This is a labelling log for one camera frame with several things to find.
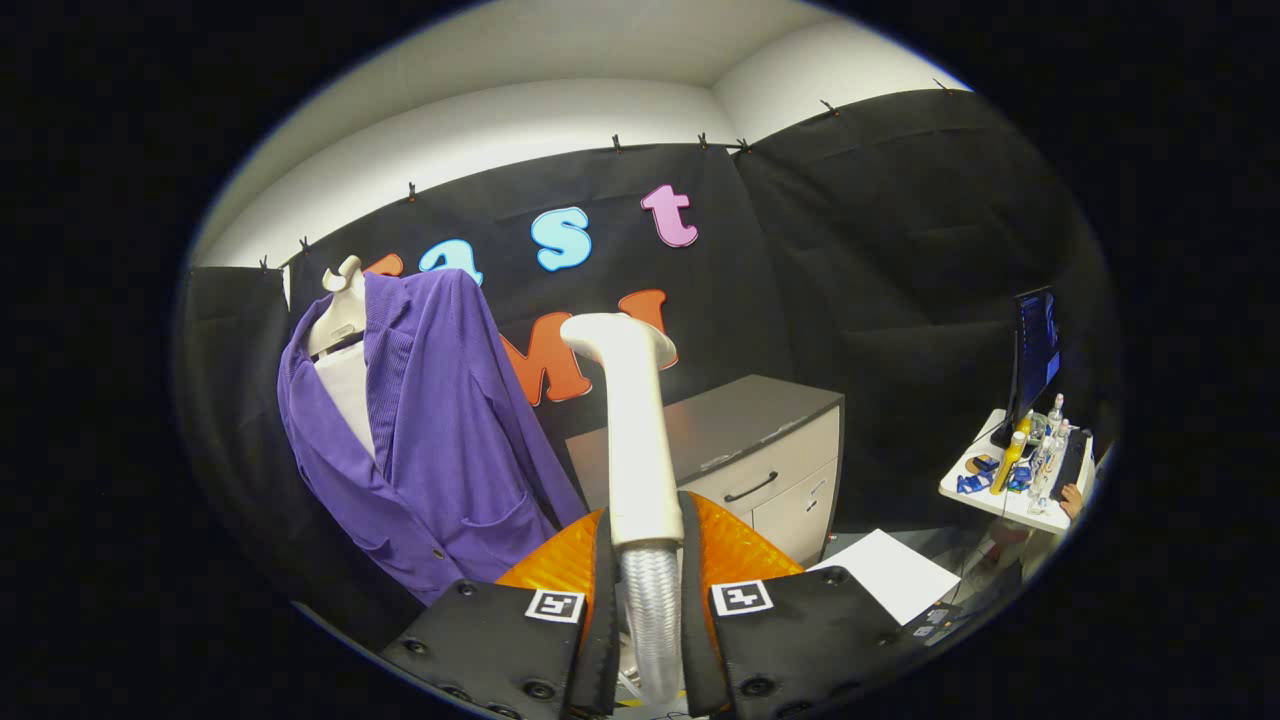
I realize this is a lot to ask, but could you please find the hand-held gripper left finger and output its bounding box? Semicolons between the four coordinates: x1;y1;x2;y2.
382;508;623;720

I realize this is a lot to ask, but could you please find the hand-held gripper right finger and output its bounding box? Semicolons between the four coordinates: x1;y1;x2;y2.
676;488;926;720

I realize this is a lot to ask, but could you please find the purple corduroy jacket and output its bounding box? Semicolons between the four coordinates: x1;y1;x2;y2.
277;268;589;607

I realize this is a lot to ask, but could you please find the white garment steamer with hose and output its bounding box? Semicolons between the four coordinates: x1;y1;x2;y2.
560;313;701;711

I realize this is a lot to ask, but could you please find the cream garment hanger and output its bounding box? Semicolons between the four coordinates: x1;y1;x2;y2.
305;255;367;358

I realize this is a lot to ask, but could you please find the white paper sheet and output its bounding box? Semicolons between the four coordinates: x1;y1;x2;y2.
808;528;963;627

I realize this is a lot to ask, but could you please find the beige cabinet with grey top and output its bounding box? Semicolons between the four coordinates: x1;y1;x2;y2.
566;375;846;566

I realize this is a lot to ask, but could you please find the white side table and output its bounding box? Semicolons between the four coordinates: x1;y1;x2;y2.
938;408;1096;535

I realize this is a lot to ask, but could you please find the yellow bottle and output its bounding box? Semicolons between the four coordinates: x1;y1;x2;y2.
990;430;1027;496

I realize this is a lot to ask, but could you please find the clear plastic bottle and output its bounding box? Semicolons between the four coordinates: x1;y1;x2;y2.
1035;393;1066;491

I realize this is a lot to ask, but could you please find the black keyboard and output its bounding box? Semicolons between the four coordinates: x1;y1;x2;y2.
1048;428;1093;501

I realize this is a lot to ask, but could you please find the black backdrop cloth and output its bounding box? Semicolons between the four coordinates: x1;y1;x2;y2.
175;88;1116;651

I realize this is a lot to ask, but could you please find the black computer monitor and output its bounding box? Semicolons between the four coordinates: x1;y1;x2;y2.
990;286;1063;449

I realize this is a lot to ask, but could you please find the row of black clips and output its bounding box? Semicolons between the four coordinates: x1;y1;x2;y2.
258;78;951;273

